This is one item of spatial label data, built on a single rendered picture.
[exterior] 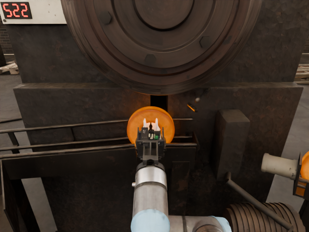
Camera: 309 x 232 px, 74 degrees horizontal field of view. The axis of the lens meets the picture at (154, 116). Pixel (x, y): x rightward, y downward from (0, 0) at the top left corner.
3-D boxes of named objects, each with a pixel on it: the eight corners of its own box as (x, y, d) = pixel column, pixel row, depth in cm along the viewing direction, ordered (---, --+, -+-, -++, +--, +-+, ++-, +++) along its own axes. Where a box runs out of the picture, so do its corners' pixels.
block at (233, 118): (208, 162, 81) (215, 107, 71) (227, 162, 81) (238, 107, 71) (215, 182, 71) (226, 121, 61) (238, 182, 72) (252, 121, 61)
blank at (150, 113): (124, 108, 66) (123, 112, 63) (172, 103, 66) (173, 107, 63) (131, 148, 73) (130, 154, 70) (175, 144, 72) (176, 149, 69)
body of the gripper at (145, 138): (164, 124, 56) (167, 160, 47) (163, 145, 62) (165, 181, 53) (136, 125, 56) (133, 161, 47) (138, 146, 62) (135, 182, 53)
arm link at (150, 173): (166, 198, 50) (132, 198, 50) (165, 181, 53) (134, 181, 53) (168, 181, 45) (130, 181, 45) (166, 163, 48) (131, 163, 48)
